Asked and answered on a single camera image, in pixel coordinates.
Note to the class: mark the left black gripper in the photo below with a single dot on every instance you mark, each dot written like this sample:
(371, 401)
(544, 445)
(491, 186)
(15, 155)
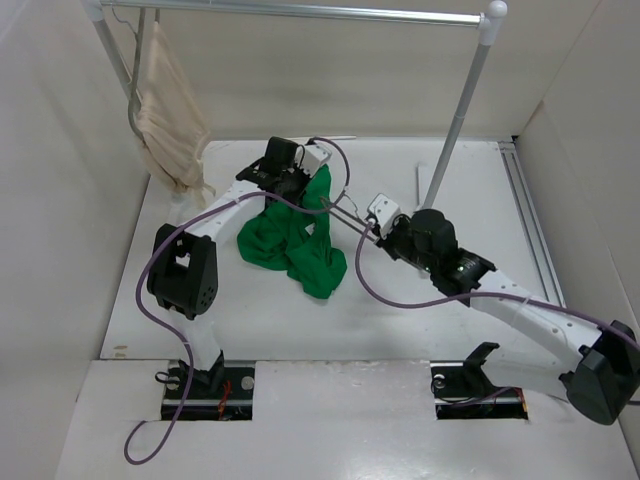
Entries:
(305, 178)

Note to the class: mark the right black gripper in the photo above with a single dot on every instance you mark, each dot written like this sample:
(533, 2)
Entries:
(386, 243)

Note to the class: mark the green t shirt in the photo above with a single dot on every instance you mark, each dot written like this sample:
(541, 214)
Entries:
(283, 239)

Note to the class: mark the grey clothes hanger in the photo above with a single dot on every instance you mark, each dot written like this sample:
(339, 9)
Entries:
(349, 217)

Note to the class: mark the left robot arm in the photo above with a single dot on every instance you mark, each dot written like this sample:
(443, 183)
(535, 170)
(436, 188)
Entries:
(184, 279)

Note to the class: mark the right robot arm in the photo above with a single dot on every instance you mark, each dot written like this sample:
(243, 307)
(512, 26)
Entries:
(594, 365)

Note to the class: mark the beige hanging garment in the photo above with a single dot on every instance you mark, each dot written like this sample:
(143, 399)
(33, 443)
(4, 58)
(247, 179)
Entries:
(175, 131)

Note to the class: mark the metal clothes rack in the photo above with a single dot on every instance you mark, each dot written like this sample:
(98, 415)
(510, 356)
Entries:
(488, 23)

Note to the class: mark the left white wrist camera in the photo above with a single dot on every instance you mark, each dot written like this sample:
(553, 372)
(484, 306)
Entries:
(313, 158)

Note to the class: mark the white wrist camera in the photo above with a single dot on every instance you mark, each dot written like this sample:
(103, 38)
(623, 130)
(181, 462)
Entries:
(381, 212)
(313, 158)

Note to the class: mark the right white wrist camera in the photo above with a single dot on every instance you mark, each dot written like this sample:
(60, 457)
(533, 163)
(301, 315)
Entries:
(381, 212)

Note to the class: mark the aluminium rail on table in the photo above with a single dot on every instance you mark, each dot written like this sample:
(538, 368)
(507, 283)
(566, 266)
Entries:
(532, 228)

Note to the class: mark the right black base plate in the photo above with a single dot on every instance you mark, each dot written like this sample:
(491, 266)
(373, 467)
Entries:
(465, 393)

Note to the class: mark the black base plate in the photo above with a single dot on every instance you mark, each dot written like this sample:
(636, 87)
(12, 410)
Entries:
(223, 393)
(465, 393)

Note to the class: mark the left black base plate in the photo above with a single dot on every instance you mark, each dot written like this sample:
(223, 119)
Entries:
(223, 393)

